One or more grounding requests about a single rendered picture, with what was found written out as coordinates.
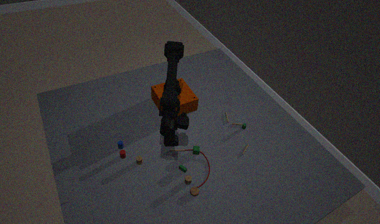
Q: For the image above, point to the red cylinder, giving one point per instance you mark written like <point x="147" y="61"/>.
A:
<point x="122" y="154"/>

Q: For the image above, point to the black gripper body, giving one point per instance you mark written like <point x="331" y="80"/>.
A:
<point x="171" y="141"/>

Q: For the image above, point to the round wooden button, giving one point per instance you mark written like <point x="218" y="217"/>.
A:
<point x="194" y="191"/>

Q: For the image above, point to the green cube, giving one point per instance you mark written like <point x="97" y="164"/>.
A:
<point x="196" y="150"/>

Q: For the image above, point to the small green block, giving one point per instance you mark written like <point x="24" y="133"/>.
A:
<point x="182" y="168"/>

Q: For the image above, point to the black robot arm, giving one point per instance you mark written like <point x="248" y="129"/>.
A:
<point x="173" y="51"/>

